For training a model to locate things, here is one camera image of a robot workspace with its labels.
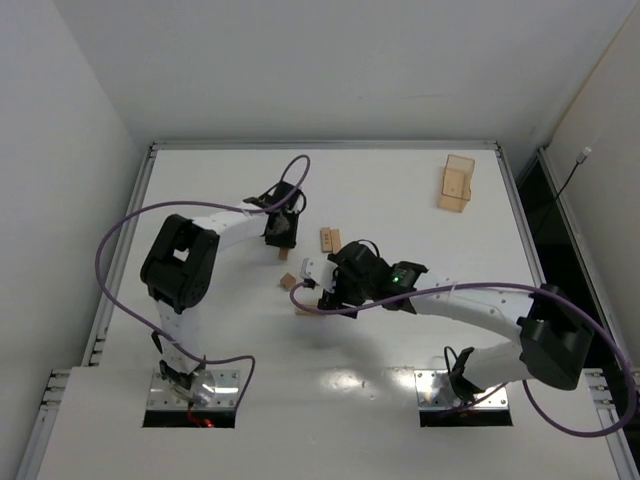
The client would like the printed light wood block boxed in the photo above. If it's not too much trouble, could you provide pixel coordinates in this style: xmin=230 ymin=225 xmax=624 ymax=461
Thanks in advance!
xmin=320 ymin=227 xmax=333 ymax=253

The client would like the clear amber plastic box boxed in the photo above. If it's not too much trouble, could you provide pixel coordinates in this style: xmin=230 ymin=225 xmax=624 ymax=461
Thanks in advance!
xmin=438 ymin=154 xmax=475 ymax=213

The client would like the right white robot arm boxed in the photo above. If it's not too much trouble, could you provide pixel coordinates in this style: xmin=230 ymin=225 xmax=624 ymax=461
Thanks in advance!
xmin=301 ymin=242 xmax=594 ymax=402

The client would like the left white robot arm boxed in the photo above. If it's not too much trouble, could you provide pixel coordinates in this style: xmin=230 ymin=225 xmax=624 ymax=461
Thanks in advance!
xmin=140 ymin=181 xmax=307 ymax=403

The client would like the lower flat wood block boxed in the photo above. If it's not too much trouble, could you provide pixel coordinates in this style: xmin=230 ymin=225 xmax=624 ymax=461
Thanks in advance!
xmin=295 ymin=304 xmax=323 ymax=316

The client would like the tilted small wood block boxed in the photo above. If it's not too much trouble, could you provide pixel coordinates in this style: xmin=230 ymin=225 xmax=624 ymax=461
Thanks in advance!
xmin=279 ymin=273 xmax=297 ymax=291

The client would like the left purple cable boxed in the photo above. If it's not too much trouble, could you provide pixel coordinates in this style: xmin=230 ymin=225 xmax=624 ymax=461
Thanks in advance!
xmin=95 ymin=154 xmax=312 ymax=407

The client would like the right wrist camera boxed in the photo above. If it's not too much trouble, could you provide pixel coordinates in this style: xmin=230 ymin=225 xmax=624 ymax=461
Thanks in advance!
xmin=300 ymin=257 xmax=337 ymax=291

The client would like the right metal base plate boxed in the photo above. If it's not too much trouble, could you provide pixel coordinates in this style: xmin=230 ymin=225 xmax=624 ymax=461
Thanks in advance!
xmin=414 ymin=369 xmax=509 ymax=413

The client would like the metal base plate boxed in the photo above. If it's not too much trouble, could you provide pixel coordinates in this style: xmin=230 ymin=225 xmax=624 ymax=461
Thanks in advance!
xmin=414 ymin=369 xmax=509 ymax=413
xmin=146 ymin=369 xmax=240 ymax=411

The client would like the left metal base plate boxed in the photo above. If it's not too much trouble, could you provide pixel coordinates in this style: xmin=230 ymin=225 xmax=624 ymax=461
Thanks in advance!
xmin=146 ymin=369 xmax=240 ymax=411

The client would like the grey wall cable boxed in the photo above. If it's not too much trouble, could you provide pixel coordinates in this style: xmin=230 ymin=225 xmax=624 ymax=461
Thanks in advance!
xmin=553 ymin=146 xmax=593 ymax=201

